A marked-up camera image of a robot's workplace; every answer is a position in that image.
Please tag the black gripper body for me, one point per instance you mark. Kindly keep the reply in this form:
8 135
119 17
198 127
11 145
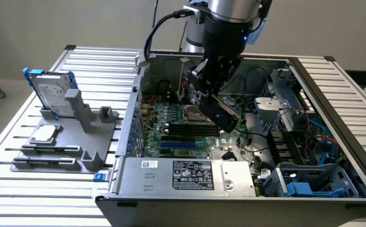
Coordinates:
224 37

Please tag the black power supply label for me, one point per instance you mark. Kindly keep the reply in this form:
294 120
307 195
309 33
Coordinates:
192 175

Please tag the silver metal drive cage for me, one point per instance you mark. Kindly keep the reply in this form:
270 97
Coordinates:
283 101

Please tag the grey parts rack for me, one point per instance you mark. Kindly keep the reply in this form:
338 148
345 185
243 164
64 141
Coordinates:
68 144

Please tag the blue-grey disk bay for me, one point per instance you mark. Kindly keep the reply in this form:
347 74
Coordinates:
327 175

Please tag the green motherboard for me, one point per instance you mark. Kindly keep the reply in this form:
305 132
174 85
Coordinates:
202 144

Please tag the CPU socket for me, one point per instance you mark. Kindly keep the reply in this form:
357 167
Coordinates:
191 116

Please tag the blue expansion slot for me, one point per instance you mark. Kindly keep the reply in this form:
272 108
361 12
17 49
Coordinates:
178 144

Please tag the blue plastic bay clip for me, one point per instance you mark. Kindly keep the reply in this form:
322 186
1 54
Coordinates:
298 189

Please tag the black table corner cap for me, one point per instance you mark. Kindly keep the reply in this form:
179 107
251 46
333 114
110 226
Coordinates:
330 58
70 47

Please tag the black plastic bracket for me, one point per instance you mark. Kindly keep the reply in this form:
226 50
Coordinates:
281 144

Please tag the silver hard disk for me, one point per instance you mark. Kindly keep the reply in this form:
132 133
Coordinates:
51 94

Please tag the black graphics card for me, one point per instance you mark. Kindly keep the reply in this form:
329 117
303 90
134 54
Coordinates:
223 118

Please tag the blue disk caddy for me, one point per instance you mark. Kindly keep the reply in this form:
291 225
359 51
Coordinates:
27 79

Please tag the grey power supply unit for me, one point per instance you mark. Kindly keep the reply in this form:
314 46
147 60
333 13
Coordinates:
156 179

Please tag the small blue latch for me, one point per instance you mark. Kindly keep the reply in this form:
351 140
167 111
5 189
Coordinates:
99 177

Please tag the CPU chip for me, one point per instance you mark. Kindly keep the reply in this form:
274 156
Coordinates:
44 132

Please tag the open black PC case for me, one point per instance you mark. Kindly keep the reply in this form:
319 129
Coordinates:
122 212

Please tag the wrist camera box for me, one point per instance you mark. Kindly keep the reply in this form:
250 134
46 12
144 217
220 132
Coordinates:
198 13

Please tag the silver chipset heatsink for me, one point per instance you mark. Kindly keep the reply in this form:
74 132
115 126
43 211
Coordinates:
222 156

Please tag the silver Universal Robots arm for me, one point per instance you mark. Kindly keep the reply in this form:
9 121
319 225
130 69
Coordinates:
230 9

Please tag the small white sticker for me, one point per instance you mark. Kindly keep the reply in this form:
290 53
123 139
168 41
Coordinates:
148 164

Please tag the black RAM slot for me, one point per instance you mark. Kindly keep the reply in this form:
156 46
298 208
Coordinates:
188 124
188 134
188 130
188 127

